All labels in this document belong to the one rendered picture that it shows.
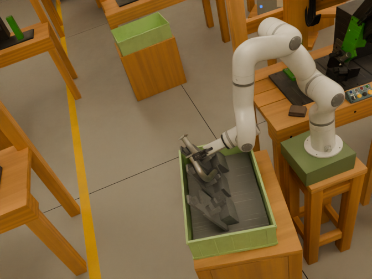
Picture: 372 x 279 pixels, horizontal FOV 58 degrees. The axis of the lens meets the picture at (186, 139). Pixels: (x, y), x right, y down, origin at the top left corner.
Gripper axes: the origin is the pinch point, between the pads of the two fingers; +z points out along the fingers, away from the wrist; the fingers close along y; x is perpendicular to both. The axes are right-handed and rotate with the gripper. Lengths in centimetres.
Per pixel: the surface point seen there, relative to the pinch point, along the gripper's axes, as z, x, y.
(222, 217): 4.7, 31.9, -5.1
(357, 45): -99, -18, -77
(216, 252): 14.1, 45.1, -0.9
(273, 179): -21, 30, -40
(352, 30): -100, -27, -76
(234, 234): -0.2, 39.3, 5.9
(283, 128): -38, 7, -55
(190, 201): 8.1, 16.5, 14.4
